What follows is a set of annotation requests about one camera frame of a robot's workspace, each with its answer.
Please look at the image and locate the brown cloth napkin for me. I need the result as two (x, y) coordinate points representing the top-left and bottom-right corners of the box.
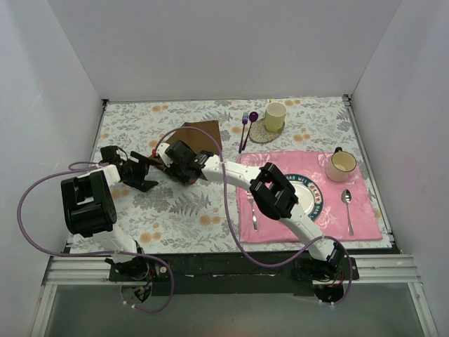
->
(149, 121), (222, 180)

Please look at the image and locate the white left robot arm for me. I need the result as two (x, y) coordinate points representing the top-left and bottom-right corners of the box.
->
(60, 145), (158, 281)

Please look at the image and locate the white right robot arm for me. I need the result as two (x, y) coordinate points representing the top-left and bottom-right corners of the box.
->
(153, 140), (353, 279)

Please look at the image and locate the floral tablecloth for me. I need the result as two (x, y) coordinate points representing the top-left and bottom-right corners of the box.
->
(97, 97), (394, 253)

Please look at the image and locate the silver metal fork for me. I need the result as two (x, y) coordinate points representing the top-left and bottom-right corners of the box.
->
(246, 192), (258, 232)

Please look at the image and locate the purple plastic fork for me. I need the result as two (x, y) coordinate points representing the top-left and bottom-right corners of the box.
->
(239, 112), (249, 154)

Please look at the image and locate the speckled round coaster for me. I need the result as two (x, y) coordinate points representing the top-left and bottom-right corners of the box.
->
(249, 118), (285, 144)

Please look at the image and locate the purple plastic spoon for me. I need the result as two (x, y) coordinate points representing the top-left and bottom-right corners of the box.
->
(242, 112), (259, 150)

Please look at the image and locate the pale yellow cup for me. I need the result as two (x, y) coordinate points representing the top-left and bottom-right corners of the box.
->
(264, 102), (287, 133)

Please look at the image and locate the white plate green rim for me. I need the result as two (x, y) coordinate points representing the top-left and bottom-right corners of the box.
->
(286, 174), (323, 221)

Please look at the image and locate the cream mug dark rim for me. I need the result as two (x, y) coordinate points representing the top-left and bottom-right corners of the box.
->
(326, 147), (357, 183)

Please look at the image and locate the silver metal spoon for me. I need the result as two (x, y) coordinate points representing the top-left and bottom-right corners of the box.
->
(341, 190), (354, 236)

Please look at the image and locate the pink floral placemat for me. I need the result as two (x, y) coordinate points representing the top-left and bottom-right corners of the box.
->
(237, 151), (382, 244)

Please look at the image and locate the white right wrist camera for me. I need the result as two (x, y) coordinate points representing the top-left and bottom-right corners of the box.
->
(152, 143), (173, 167)

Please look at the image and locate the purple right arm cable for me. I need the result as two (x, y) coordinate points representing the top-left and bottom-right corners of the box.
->
(154, 126), (353, 305)

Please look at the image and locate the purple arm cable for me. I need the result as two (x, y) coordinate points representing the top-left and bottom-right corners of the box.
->
(16, 161), (175, 314)
(154, 126), (353, 305)

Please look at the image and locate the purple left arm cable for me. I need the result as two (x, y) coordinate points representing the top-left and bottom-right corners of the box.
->
(16, 161), (175, 314)

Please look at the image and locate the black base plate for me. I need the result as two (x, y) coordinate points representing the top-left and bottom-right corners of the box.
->
(108, 251), (360, 298)

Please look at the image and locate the aluminium front rail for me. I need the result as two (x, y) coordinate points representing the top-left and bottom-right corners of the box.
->
(43, 254), (422, 285)

